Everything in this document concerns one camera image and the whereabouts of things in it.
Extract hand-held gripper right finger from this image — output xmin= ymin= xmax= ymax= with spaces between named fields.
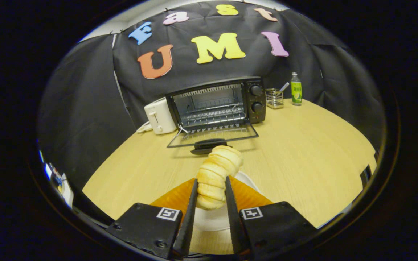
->
xmin=225 ymin=176 xmax=318 ymax=256

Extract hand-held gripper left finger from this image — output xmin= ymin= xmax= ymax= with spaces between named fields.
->
xmin=107 ymin=178 xmax=198 ymax=260

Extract white plate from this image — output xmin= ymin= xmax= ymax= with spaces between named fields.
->
xmin=193 ymin=171 xmax=264 ymax=232

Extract spiral bread roll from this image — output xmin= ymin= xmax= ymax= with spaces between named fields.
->
xmin=196 ymin=145 xmax=244 ymax=211

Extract black toaster oven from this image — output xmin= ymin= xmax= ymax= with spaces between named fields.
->
xmin=165 ymin=76 xmax=267 ymax=156

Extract white pop-up toaster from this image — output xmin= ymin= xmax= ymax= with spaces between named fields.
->
xmin=144 ymin=97 xmax=177 ymax=135

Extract white and blue clutter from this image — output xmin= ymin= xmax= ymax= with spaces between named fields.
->
xmin=40 ymin=150 xmax=74 ymax=209

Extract small black object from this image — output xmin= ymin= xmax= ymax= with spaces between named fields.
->
xmin=360 ymin=165 xmax=373 ymax=189

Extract green drink bottle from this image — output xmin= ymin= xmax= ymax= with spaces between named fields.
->
xmin=290 ymin=72 xmax=303 ymax=106

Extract black backdrop cloth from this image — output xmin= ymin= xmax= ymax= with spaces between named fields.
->
xmin=38 ymin=0 xmax=385 ymax=189

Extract wire mesh holder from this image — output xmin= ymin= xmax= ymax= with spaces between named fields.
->
xmin=266 ymin=88 xmax=284 ymax=109

